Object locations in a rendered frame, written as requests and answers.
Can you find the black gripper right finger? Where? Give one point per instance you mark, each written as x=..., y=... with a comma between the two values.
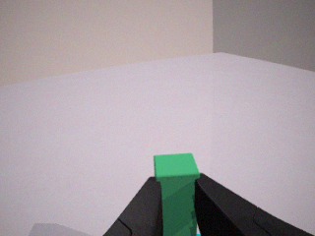
x=220, y=212

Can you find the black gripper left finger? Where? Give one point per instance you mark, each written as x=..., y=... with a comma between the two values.
x=143, y=215

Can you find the green rectangular post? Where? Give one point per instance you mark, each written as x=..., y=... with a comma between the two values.
x=177, y=173

